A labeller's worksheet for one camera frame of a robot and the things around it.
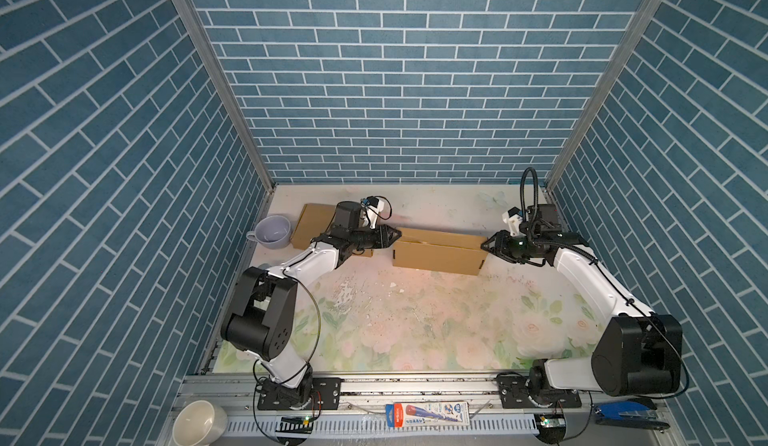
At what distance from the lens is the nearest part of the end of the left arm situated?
69 centimetres

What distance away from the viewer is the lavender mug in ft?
3.23

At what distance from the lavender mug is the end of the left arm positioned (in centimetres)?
32
